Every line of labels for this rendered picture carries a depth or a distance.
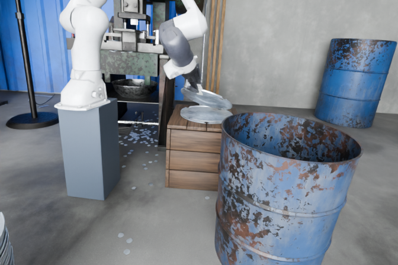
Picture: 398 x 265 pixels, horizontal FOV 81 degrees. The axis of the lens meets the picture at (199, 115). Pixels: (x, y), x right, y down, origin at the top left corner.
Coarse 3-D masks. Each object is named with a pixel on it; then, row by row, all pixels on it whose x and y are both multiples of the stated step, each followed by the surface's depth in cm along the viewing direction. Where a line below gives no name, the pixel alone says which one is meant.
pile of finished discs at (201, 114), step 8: (184, 112) 128; (192, 112) 129; (200, 112) 128; (208, 112) 129; (216, 112) 130; (224, 112) 134; (192, 120) 118; (200, 120) 116; (208, 120) 118; (216, 120) 119
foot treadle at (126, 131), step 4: (140, 112) 200; (136, 116) 188; (132, 120) 176; (128, 124) 165; (132, 124) 169; (120, 128) 152; (124, 128) 152; (128, 128) 153; (132, 128) 154; (120, 132) 145; (124, 132) 146; (128, 132) 147
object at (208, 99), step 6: (186, 90) 120; (204, 90) 112; (186, 96) 134; (192, 96) 129; (198, 96) 127; (204, 96) 123; (210, 96) 118; (216, 96) 114; (198, 102) 138; (204, 102) 133; (210, 102) 131; (216, 102) 127; (222, 102) 121; (228, 102) 118; (216, 108) 138; (222, 108) 136; (228, 108) 129
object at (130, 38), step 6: (114, 30) 141; (120, 30) 139; (126, 30) 139; (132, 30) 139; (138, 30) 153; (126, 36) 151; (132, 36) 151; (138, 36) 156; (126, 42) 152; (132, 42) 152; (138, 42) 157; (126, 48) 153; (132, 48) 153
